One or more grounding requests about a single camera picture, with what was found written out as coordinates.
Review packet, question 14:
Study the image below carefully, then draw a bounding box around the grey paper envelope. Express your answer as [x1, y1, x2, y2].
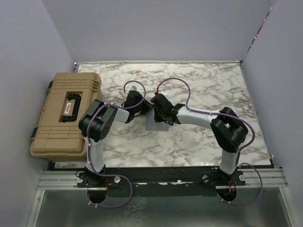
[145, 110, 170, 131]

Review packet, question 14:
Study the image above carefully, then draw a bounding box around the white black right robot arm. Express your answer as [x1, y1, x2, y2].
[151, 94, 248, 185]

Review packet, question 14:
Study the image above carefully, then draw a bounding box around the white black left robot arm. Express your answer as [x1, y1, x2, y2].
[79, 90, 152, 187]

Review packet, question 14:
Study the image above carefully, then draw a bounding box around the tan plastic tool case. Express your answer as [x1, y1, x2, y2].
[30, 72, 102, 162]

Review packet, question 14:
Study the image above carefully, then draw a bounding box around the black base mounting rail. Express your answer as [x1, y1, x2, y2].
[77, 166, 246, 197]

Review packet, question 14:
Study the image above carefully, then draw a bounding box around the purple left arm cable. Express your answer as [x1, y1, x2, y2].
[85, 80, 147, 173]

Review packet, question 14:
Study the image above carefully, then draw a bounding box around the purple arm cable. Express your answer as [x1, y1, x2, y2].
[156, 77, 264, 205]
[85, 80, 147, 173]

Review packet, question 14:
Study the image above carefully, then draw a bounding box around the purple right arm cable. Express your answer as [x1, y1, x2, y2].
[156, 77, 264, 205]

